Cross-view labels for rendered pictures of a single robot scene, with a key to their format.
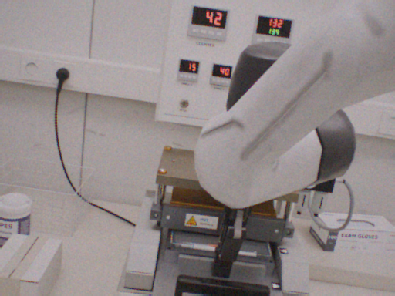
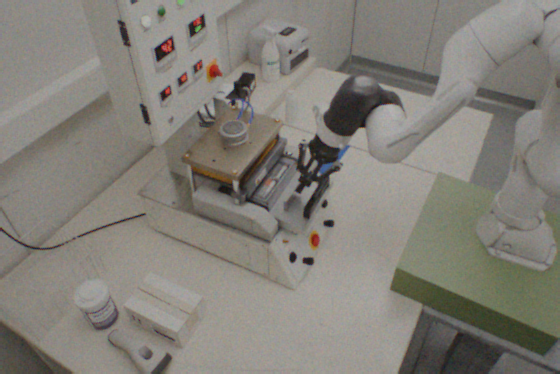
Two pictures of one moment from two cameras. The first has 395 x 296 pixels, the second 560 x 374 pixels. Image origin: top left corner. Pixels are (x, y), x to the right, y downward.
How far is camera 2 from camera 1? 95 cm
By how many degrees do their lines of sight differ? 57
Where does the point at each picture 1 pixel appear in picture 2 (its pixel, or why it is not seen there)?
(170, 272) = (281, 212)
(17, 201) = (100, 288)
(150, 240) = (258, 210)
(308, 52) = (455, 100)
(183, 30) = (152, 71)
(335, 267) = not seen: hidden behind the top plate
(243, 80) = (362, 107)
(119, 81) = (12, 137)
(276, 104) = (437, 120)
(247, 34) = (185, 42)
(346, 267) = not seen: hidden behind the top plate
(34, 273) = (190, 297)
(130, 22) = not seen: outside the picture
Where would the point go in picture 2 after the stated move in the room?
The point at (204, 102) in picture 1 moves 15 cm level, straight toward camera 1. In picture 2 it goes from (179, 108) to (226, 123)
